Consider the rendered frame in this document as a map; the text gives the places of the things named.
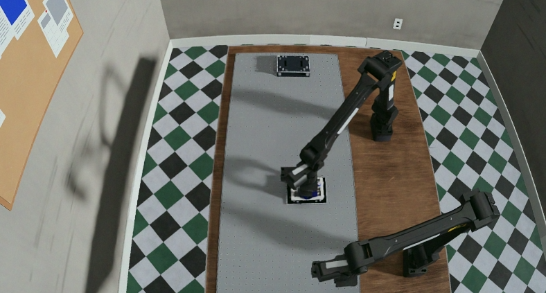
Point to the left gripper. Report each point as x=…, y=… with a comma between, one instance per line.
x=351, y=281

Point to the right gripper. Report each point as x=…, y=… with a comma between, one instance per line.
x=312, y=186

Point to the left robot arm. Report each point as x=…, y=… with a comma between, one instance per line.
x=423, y=241

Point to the white grid rack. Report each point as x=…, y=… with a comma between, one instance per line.
x=295, y=193

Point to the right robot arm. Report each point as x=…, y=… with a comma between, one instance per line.
x=315, y=152

